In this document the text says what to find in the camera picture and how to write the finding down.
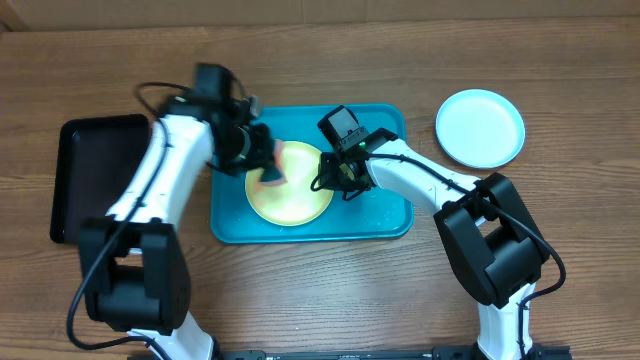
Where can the light blue plate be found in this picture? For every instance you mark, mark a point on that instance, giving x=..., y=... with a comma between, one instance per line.
x=480, y=129

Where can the pink and black sponge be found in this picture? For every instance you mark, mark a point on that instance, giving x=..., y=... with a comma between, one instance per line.
x=273, y=173

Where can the yellow-green plate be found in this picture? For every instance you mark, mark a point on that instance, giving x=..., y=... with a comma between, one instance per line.
x=291, y=203

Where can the teal plastic serving tray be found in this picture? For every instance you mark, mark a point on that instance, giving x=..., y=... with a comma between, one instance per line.
x=375, y=214

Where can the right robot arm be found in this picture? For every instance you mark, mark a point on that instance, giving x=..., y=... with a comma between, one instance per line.
x=494, y=247

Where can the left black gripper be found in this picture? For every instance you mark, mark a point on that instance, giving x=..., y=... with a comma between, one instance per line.
x=258, y=155

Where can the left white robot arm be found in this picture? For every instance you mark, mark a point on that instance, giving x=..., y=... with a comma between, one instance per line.
x=136, y=286

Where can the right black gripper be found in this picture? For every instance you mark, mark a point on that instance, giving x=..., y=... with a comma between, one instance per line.
x=337, y=182

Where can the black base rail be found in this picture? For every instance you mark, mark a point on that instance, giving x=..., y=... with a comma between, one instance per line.
x=350, y=355

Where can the black plastic tray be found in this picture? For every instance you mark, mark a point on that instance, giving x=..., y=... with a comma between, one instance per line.
x=97, y=158

